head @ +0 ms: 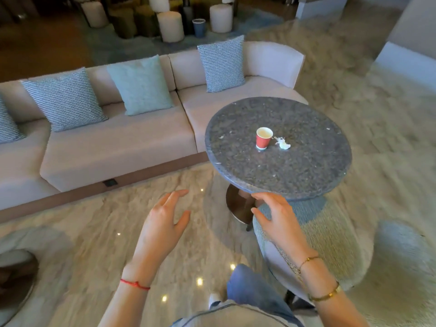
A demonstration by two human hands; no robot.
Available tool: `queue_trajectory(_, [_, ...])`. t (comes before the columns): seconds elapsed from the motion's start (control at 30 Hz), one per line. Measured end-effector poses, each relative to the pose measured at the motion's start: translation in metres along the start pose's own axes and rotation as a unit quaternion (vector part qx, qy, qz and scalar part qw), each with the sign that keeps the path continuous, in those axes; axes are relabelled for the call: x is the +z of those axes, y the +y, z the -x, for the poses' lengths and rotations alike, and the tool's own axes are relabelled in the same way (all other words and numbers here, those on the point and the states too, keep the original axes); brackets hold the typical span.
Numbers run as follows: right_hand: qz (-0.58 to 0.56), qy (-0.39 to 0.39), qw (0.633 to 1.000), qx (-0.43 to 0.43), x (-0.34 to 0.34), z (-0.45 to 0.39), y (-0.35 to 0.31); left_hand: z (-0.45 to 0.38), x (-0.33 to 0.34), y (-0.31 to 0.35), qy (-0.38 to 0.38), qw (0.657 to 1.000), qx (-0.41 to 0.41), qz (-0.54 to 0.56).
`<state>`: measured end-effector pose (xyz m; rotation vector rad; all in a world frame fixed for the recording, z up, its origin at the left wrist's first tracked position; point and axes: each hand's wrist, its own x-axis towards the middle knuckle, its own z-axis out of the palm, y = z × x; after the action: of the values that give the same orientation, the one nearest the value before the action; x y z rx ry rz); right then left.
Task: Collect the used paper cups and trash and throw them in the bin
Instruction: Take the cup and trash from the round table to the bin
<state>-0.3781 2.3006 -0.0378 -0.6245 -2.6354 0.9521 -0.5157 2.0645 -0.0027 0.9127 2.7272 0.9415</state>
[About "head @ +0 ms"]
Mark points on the person's left hand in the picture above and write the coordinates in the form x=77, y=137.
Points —
x=156, y=234

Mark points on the person's right hand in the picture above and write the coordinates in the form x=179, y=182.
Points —
x=286, y=228

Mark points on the white tissue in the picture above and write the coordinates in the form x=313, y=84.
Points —
x=283, y=144

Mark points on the red paper cup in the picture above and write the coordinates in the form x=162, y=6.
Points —
x=263, y=141

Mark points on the white upholstered chair black legs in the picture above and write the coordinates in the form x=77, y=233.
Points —
x=327, y=241

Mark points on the dark speckled round table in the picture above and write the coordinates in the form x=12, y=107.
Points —
x=289, y=173

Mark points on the blue jeans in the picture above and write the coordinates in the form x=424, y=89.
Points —
x=252, y=286

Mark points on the beige sneaker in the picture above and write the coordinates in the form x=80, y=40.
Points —
x=214, y=299

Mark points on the white seat with brown plinth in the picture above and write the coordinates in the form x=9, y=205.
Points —
x=119, y=146

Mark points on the light blue ribbed shirt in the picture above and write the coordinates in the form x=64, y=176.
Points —
x=231, y=316

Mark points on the plain teal cushion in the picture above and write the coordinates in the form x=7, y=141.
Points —
x=141, y=85

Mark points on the blue houndstooth cushion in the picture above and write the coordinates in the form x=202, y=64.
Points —
x=64, y=98
x=8, y=122
x=221, y=64

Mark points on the white cylinder pouf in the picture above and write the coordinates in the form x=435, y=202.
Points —
x=221, y=18
x=170, y=27
x=159, y=4
x=95, y=13

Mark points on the blue round bucket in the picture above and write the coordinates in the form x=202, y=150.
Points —
x=199, y=28

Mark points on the olive cylinder pouf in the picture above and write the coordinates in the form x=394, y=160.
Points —
x=123, y=23
x=147, y=22

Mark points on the black cylinder stand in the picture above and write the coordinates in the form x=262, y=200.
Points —
x=186, y=16

